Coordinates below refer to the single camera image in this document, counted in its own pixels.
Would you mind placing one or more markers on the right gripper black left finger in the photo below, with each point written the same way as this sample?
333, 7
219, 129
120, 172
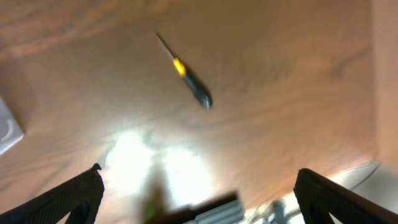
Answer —
77, 199

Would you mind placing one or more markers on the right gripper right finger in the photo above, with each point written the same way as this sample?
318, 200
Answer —
320, 200

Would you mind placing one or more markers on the clear plastic container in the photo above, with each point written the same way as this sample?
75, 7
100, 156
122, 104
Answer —
11, 133

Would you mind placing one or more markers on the black yellow screwdriver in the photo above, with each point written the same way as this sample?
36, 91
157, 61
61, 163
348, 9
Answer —
196, 86

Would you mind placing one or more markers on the black mounting rail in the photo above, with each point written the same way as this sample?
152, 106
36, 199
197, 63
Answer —
224, 209

